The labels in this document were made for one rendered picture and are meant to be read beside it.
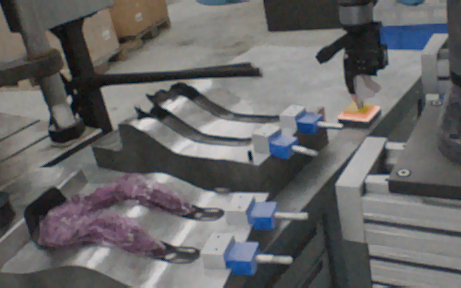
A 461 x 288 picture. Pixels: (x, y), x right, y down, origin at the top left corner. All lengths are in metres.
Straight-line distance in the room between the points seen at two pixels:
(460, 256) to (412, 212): 0.08
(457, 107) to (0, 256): 0.73
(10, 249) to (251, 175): 0.43
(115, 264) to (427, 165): 0.48
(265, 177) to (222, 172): 0.09
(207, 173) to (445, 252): 0.55
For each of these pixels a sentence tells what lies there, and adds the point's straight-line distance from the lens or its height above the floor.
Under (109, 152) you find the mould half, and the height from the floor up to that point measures 0.85.
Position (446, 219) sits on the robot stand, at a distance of 0.68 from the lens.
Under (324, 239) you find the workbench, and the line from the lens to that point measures 1.26.
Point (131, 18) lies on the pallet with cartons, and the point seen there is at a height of 0.31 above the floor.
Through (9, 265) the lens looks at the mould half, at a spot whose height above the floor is 0.87.
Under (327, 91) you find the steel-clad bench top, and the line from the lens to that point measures 1.50.
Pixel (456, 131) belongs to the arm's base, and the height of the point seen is 1.07.
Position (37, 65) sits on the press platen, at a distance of 1.53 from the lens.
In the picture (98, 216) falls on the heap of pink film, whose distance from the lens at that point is 0.92.
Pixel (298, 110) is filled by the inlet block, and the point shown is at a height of 0.92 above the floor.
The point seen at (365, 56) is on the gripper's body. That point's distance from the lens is 1.19.
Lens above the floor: 1.36
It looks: 24 degrees down
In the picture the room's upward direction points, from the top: 10 degrees counter-clockwise
